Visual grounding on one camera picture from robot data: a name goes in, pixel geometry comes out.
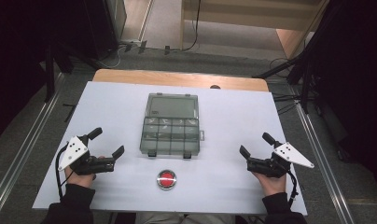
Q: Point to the metal floor rail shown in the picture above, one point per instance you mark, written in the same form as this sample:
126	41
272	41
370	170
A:
25	143
318	155

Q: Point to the person's left hand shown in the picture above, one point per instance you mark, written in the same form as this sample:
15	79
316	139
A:
79	180

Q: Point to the clear plastic compartment box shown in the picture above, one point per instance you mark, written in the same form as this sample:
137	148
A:
171	130

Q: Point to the light wooden furniture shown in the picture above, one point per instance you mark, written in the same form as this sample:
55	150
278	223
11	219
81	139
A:
252	17

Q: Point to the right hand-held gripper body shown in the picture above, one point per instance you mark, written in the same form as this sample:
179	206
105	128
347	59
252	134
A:
290	155

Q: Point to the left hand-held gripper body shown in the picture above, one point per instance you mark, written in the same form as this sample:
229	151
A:
74	152

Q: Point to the white board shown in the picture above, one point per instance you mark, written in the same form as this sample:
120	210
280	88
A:
115	109

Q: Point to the wooden table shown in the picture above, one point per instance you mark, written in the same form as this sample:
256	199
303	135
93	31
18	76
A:
177	78

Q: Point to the black tripod stand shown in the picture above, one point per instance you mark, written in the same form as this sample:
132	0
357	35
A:
303	74

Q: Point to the person's right hand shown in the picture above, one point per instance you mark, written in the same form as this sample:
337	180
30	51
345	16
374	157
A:
273	184

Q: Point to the red round button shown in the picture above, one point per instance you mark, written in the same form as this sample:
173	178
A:
166	179

